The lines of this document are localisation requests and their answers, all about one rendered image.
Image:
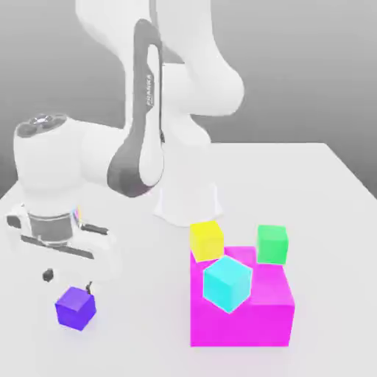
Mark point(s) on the small green cube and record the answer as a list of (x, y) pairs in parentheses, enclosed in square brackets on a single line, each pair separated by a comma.
[(272, 244)]

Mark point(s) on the small yellow cube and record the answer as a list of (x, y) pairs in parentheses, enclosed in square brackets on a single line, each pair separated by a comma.
[(206, 241)]

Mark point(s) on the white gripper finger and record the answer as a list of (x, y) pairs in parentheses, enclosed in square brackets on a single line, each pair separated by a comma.
[(89, 287), (47, 275)]

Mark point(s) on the small purple cube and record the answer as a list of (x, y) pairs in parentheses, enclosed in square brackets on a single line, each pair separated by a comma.
[(75, 309)]

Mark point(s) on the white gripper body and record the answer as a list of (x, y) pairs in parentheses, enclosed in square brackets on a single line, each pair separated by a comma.
[(100, 265)]

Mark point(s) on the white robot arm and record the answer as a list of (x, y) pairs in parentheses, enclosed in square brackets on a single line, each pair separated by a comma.
[(188, 88)]

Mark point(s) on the large magenta box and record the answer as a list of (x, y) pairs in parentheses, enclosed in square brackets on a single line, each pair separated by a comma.
[(241, 327)]

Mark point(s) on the small cyan cube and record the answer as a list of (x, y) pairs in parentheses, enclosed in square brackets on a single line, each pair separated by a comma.
[(226, 284)]

